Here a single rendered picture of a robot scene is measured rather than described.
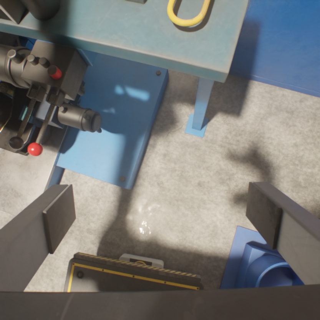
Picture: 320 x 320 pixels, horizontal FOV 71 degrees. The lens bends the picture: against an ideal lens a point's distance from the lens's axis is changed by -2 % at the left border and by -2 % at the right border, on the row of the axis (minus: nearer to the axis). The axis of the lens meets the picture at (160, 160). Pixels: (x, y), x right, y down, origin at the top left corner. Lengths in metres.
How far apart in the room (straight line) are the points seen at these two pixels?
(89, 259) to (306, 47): 1.55
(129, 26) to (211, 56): 0.20
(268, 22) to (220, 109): 0.60
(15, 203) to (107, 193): 0.58
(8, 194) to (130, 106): 0.97
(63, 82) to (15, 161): 1.17
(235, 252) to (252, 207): 1.42
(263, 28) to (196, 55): 0.86
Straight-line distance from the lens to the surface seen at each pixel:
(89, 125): 1.13
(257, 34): 1.42
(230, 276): 1.61
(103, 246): 1.64
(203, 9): 0.58
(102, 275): 1.33
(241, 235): 1.57
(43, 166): 1.64
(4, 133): 1.35
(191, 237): 1.54
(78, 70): 0.71
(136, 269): 1.28
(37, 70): 0.70
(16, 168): 1.75
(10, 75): 0.78
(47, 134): 1.63
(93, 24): 0.64
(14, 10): 0.73
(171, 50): 0.56
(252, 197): 0.16
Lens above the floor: 1.52
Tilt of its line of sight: 79 degrees down
